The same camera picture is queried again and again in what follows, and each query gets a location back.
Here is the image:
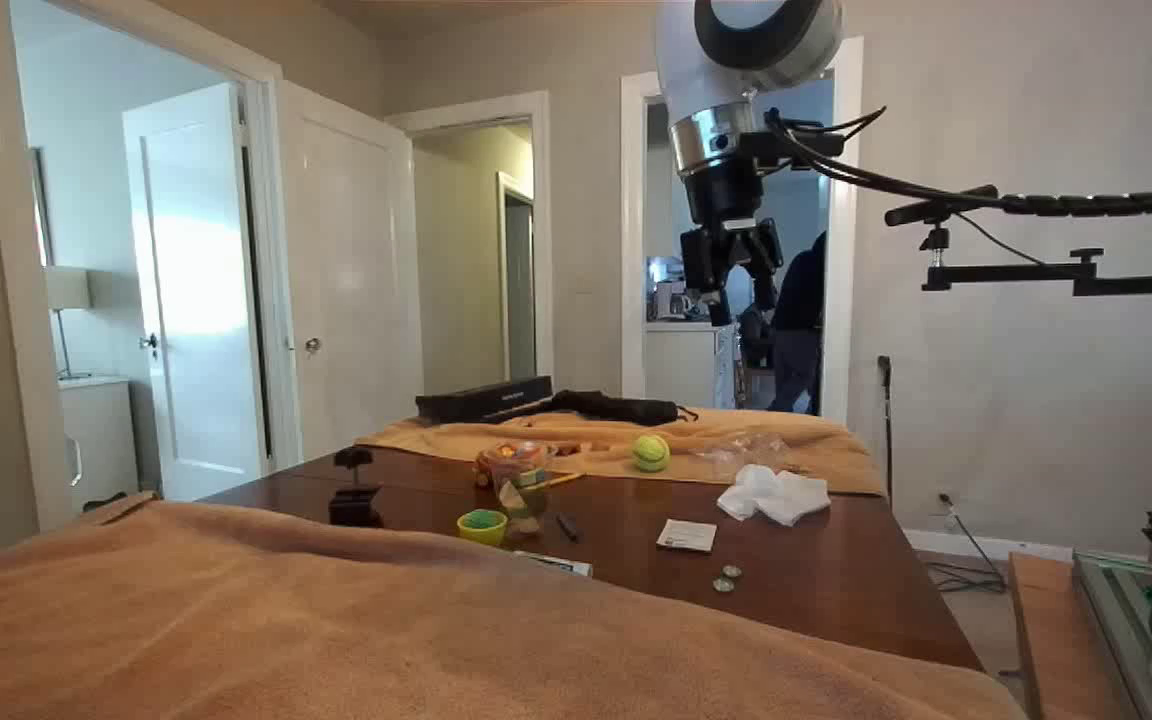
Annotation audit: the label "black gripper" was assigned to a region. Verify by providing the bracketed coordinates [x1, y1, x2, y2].
[674, 146, 787, 294]

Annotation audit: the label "white napkin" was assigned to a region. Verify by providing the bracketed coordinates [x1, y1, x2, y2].
[710, 460, 836, 528]

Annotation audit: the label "white kitchen counter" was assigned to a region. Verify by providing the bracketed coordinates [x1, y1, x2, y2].
[640, 315, 738, 412]

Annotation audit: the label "black tripod bag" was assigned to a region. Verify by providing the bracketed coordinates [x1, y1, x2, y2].
[540, 387, 700, 431]

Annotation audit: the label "yellow tennis ball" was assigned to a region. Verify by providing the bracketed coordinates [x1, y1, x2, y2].
[629, 431, 674, 481]

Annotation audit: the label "thin dark stick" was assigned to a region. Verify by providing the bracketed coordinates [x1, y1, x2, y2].
[877, 352, 901, 506]

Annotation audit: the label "white paper packet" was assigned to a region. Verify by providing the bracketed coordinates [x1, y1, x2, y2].
[652, 515, 718, 556]

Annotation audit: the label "long black box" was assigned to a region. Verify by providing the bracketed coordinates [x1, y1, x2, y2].
[413, 373, 558, 427]

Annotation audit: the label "black and white marker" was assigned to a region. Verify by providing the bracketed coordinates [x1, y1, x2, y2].
[512, 550, 597, 582]

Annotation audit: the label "small green cup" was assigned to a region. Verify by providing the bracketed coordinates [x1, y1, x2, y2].
[451, 506, 512, 550]

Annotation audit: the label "white door with knob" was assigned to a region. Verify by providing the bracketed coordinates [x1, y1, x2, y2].
[271, 78, 428, 470]

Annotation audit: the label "white panel door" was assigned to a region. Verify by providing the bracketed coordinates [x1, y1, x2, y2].
[121, 79, 271, 508]

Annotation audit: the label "grey metal tray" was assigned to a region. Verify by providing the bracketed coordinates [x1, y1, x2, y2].
[1071, 550, 1152, 720]

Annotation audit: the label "large plain orange towel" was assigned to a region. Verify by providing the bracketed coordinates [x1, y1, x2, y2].
[0, 495, 1028, 720]

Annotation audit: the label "white cabinet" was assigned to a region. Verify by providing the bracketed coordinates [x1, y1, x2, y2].
[55, 376, 143, 515]

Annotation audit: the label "black stereo camera bar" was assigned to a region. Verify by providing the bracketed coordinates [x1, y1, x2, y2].
[884, 182, 1003, 233]

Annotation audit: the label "dark floor cable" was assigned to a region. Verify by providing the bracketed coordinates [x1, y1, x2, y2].
[920, 513, 1016, 598]

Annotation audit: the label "black camera clamp arm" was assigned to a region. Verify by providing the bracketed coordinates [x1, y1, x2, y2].
[922, 246, 1152, 301]

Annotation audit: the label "small black camera mount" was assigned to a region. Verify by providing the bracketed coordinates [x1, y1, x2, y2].
[325, 446, 388, 531]

